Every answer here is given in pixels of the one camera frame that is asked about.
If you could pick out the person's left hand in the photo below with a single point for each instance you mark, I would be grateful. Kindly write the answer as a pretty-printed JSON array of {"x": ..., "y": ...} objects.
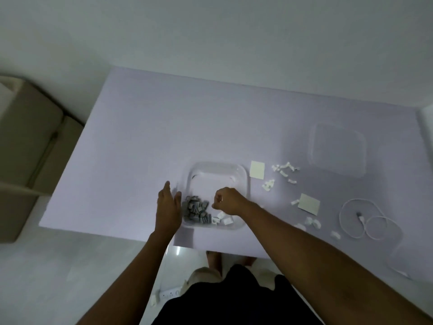
[{"x": 167, "y": 213}]

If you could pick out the person's right hand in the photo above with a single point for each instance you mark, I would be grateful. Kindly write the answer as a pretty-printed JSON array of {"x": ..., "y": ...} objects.
[{"x": 231, "y": 201}]

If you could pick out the person's right fingers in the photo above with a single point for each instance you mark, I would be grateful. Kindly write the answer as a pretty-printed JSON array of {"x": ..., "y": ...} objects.
[{"x": 217, "y": 203}]

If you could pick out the person's left thumb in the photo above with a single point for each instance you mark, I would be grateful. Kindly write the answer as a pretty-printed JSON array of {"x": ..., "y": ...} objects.
[{"x": 178, "y": 202}]

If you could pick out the person's left forearm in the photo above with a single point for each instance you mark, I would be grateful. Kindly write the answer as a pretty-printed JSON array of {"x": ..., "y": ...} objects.
[{"x": 135, "y": 284}]

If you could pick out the person's right forearm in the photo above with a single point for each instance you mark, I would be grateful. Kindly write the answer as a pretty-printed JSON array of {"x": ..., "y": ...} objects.
[{"x": 321, "y": 267}]

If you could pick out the pile of grey clips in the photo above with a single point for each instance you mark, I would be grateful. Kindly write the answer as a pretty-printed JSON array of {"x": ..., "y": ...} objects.
[{"x": 197, "y": 210}]

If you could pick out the clear plastic container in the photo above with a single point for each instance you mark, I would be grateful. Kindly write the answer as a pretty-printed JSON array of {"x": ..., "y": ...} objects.
[{"x": 216, "y": 175}]

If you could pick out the pale square adhesive pad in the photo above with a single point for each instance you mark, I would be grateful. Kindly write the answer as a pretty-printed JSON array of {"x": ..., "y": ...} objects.
[
  {"x": 308, "y": 204},
  {"x": 257, "y": 169}
]

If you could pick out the person's left leg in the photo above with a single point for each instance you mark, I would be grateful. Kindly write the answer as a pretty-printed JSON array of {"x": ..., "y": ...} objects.
[{"x": 214, "y": 262}]

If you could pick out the person's leg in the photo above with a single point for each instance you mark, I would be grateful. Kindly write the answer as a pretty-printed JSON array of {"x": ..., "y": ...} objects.
[
  {"x": 214, "y": 262},
  {"x": 249, "y": 260}
]

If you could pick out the person's right leg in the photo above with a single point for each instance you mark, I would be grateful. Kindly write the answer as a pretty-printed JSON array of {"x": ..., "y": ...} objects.
[{"x": 249, "y": 260}]

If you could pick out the cluster of white clips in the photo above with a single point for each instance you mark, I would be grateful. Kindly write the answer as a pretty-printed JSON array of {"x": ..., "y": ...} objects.
[{"x": 283, "y": 172}]

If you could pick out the beige slipper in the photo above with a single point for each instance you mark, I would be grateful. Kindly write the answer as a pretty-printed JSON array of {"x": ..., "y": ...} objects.
[{"x": 199, "y": 279}]

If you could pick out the white power strip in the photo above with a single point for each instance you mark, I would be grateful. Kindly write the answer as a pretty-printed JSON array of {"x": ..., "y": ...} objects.
[{"x": 170, "y": 293}]

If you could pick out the black shorts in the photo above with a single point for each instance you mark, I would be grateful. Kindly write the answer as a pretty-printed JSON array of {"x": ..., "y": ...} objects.
[{"x": 236, "y": 301}]

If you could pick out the clear plastic lid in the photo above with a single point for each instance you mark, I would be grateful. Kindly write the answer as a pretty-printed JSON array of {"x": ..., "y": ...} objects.
[{"x": 338, "y": 150}]

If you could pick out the brown cardboard box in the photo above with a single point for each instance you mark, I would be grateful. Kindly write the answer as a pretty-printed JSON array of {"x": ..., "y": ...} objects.
[{"x": 30, "y": 138}]

